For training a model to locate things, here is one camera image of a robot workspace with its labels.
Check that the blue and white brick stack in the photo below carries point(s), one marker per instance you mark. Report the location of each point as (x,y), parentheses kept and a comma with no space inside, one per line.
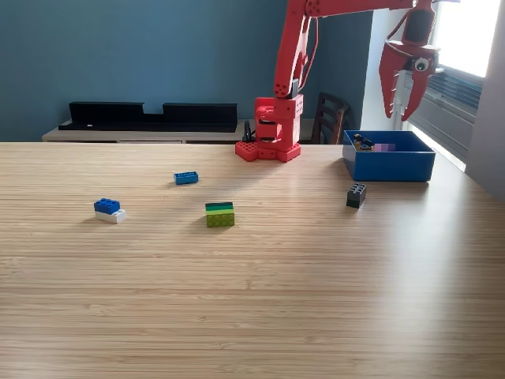
(108,209)

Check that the pink purple brick stack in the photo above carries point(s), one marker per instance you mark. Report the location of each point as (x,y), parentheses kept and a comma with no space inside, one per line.
(384,148)

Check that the bright window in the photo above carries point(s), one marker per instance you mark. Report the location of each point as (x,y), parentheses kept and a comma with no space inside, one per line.
(469,31)

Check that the black brick stack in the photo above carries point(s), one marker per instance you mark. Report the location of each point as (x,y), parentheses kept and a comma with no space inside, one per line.
(356,196)

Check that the dark wooden chair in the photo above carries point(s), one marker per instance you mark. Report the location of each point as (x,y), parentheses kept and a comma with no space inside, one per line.
(327,114)

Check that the small blue brick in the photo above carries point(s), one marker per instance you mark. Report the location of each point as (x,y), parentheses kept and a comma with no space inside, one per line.
(185,178)

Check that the green brick stack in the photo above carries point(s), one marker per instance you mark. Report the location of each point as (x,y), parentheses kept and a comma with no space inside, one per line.
(219,217)

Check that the yellow toy digger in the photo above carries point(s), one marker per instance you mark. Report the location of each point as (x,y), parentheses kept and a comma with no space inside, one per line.
(363,144)

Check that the grey radiator unit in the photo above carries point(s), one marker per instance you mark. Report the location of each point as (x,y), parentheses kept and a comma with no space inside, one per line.
(453,106)

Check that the blue plastic bin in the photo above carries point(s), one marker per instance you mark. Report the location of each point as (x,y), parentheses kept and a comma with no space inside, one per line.
(390,167)

